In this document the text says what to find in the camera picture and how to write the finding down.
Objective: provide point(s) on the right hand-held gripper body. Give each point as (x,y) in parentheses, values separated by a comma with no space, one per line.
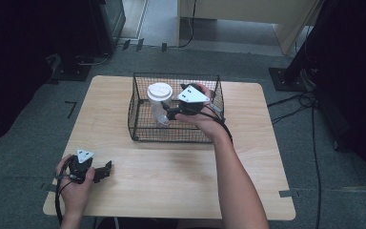
(191,97)

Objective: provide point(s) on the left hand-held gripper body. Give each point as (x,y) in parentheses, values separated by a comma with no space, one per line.
(81,168)

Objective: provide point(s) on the clear cup with white lid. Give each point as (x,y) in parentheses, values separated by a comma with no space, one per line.
(158,95)

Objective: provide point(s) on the person's left hand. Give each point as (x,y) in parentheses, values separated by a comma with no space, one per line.
(74,197)

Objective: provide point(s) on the person's right hand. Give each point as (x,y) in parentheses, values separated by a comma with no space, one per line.
(209,124)

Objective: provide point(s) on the black tape strip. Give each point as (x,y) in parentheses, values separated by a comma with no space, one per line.
(139,44)
(164,47)

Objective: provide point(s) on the light wooden furniture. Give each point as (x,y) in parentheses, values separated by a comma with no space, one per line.
(251,9)

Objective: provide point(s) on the black cabinet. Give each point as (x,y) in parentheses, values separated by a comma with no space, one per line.
(108,22)

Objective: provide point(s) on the black stand base plate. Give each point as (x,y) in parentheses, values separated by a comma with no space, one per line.
(286,79)
(71,73)

